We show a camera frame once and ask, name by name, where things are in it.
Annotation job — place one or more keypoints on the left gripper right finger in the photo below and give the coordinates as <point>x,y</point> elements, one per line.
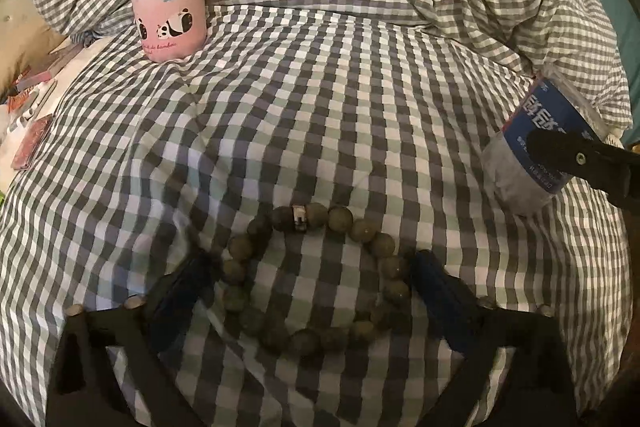
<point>538,389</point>

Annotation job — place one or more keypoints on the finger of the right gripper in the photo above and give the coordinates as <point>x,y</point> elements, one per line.
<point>606,168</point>

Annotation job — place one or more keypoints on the white plastic bottle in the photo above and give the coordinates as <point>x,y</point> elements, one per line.
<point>524,161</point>

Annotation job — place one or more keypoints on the grey checkered bed sheet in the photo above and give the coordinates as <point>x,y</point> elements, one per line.
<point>95,220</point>

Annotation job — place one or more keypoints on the colourful printed cloth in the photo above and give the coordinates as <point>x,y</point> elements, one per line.
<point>28,96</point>

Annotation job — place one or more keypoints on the beige pillow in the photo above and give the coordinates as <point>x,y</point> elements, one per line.
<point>25,39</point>

